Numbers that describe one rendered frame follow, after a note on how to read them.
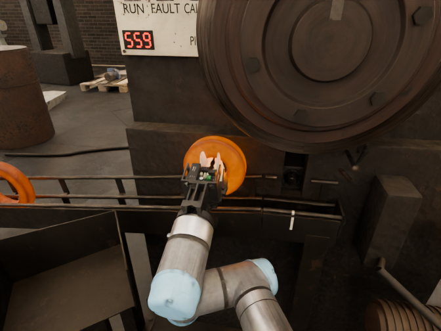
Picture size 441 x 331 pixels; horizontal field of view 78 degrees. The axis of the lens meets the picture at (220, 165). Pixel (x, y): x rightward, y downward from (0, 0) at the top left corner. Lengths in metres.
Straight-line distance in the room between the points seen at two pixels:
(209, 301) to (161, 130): 0.46
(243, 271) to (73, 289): 0.41
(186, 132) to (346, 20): 0.46
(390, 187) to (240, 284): 0.42
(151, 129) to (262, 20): 0.44
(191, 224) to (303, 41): 0.34
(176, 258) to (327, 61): 0.39
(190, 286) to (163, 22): 0.58
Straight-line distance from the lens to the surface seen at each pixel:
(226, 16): 0.56
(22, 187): 1.05
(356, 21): 0.49
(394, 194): 0.73
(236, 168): 0.65
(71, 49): 5.84
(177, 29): 0.74
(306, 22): 0.48
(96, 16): 7.85
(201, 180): 0.52
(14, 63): 3.15
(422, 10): 0.52
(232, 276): 0.55
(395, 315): 0.84
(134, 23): 0.78
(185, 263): 0.45
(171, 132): 0.77
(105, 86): 5.14
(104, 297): 0.72
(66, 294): 0.77
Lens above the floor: 1.15
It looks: 29 degrees down
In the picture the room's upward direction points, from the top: straight up
